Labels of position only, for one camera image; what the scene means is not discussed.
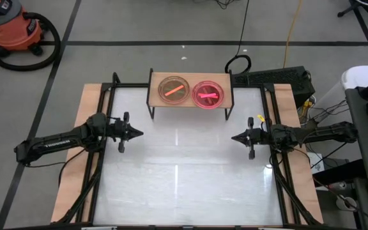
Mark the orange shop vacuum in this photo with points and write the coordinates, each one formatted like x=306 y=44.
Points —
x=11 y=28

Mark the white bin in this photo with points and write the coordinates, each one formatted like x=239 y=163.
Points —
x=359 y=76

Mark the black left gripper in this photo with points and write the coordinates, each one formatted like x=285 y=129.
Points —
x=120 y=131

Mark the yellow tape tag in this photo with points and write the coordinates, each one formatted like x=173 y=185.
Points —
x=260 y=118

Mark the black computer case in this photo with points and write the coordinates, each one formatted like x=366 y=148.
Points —
x=276 y=78

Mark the black chair base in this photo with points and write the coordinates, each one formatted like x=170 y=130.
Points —
x=367 y=14

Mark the orange translucent plastic plate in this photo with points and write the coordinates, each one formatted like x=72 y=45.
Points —
x=174 y=90

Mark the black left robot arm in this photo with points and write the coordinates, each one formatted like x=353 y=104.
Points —
x=59 y=142

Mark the wooden shelf with black legs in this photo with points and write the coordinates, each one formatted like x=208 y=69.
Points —
x=222 y=81

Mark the plywood base board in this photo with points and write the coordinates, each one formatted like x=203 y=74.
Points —
x=89 y=96

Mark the black aluminium table frame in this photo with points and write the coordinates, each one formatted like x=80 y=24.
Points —
x=126 y=85

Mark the red translucent plastic plate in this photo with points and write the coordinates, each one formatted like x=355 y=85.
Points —
x=203 y=103

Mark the white paper label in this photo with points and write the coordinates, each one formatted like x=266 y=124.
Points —
x=318 y=164

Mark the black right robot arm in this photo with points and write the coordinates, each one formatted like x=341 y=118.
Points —
x=315 y=134

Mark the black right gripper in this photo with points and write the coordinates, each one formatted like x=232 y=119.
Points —
x=259 y=137

